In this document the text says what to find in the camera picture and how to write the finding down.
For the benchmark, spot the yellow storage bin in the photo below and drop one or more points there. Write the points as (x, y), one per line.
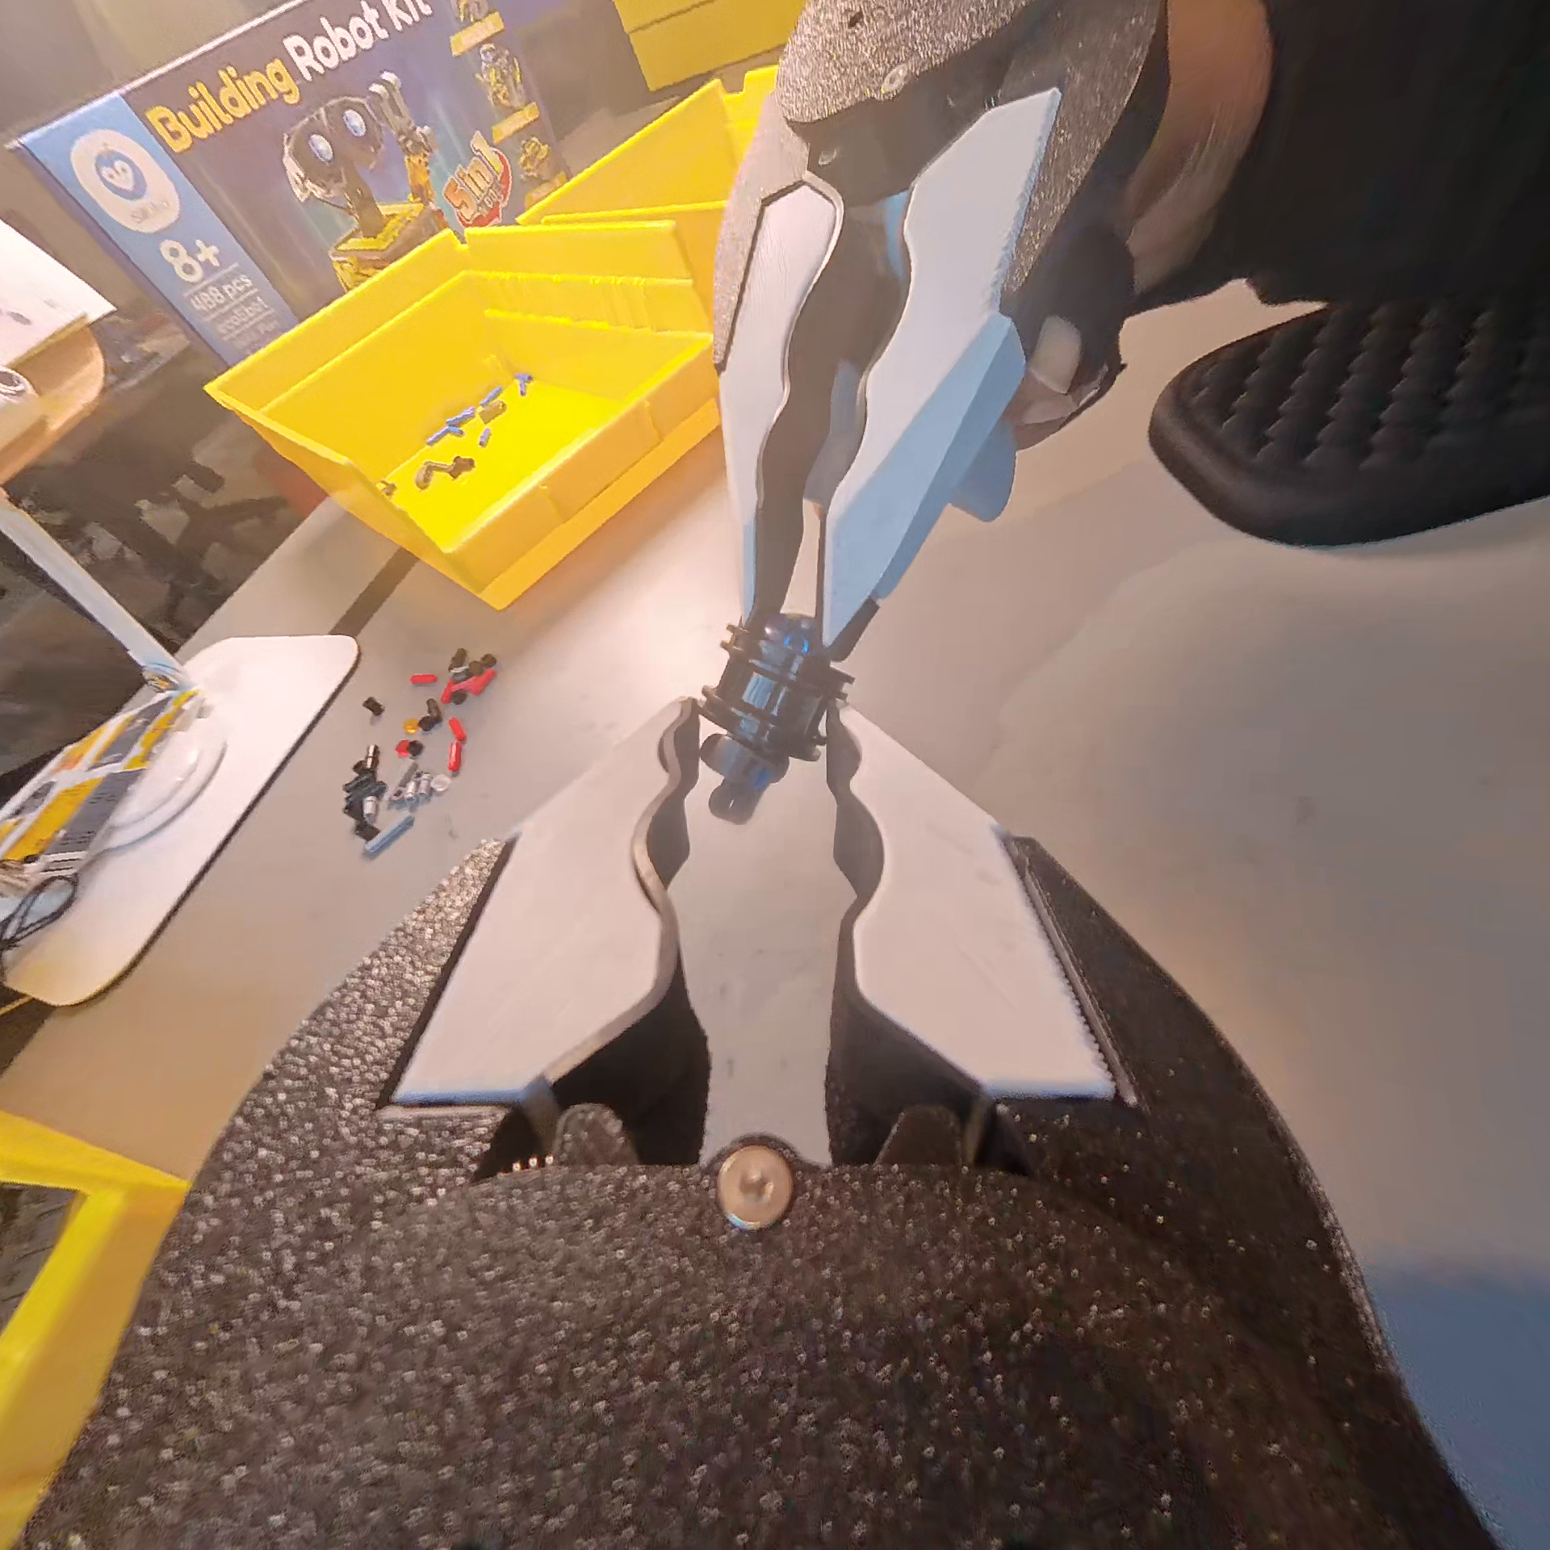
(72, 1271)
(363, 363)
(653, 156)
(701, 42)

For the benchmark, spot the yellow printed leaflet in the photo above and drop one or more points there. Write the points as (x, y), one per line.
(85, 775)

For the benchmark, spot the person's right hand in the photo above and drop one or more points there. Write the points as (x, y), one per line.
(1210, 120)

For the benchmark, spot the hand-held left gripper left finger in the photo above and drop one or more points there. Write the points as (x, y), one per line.
(544, 955)

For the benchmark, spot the black chair armrest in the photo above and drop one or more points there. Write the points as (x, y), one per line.
(1356, 422)

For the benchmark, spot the white instruction booklet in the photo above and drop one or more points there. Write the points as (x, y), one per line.
(35, 278)

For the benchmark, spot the blue robot kit box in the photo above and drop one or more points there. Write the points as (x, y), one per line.
(242, 156)

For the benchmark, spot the cluster of blue brick pins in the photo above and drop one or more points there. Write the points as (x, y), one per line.
(467, 422)

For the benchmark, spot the black toy wheel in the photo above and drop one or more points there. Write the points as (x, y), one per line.
(769, 701)

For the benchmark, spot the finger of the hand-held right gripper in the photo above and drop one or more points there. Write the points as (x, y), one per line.
(956, 302)
(762, 339)

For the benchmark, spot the white rounded base plate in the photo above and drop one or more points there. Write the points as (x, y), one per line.
(242, 727)

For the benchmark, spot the pile of small brick pieces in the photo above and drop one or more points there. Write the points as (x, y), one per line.
(411, 775)

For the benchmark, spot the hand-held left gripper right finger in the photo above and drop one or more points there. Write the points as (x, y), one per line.
(980, 955)

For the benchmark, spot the grey desk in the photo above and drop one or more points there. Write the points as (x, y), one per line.
(1210, 786)

